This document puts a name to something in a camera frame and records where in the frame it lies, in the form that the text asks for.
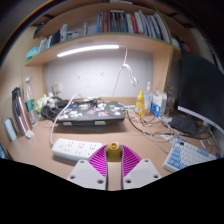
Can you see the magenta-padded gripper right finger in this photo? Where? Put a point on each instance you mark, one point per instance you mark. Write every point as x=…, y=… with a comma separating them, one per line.
x=141, y=173

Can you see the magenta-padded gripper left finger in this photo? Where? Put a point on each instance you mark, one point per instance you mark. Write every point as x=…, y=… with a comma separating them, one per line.
x=85, y=173

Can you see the yellow charger block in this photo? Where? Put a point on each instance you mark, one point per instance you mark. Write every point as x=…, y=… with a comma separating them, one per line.
x=114, y=153

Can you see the white power strip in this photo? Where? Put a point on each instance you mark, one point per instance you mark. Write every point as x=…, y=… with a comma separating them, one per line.
x=73, y=148

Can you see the white and blue keyboard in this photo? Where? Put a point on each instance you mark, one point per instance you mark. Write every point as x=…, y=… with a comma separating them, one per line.
x=186, y=156

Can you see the black sticker-covered laptop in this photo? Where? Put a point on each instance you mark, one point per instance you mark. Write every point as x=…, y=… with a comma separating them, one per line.
x=90, y=113

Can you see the black pouch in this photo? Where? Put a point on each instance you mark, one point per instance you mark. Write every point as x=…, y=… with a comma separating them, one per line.
x=183, y=124

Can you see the yellow squeeze bottle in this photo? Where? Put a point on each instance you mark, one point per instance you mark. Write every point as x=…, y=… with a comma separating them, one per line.
x=140, y=107

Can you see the small white lump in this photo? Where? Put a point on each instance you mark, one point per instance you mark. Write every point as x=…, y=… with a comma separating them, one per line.
x=30, y=134

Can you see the black headphones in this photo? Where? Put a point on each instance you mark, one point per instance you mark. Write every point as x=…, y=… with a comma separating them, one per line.
x=50, y=111

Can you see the clear pump bottle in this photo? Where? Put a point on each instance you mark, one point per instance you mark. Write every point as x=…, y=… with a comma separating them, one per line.
x=148, y=98

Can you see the green and white plush toy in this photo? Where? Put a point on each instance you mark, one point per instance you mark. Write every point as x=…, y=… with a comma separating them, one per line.
x=41, y=101

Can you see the pink and black thermos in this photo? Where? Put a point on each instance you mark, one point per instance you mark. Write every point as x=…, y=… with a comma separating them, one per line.
x=20, y=116

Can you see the small white cylinder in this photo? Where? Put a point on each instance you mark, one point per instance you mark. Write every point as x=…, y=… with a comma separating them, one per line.
x=10, y=130

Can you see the clear plastic water bottle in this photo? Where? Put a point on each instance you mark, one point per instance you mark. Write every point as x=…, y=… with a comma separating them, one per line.
x=30, y=105

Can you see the black computer monitor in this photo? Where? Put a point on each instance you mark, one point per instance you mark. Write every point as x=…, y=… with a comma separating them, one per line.
x=201, y=88

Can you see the white light bar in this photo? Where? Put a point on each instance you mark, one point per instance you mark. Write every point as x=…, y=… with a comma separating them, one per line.
x=86, y=50

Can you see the wooden shelf unit with books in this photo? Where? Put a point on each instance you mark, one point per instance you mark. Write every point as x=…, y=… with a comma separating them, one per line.
x=140, y=40

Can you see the white wall socket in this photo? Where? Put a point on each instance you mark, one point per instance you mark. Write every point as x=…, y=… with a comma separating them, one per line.
x=56, y=89

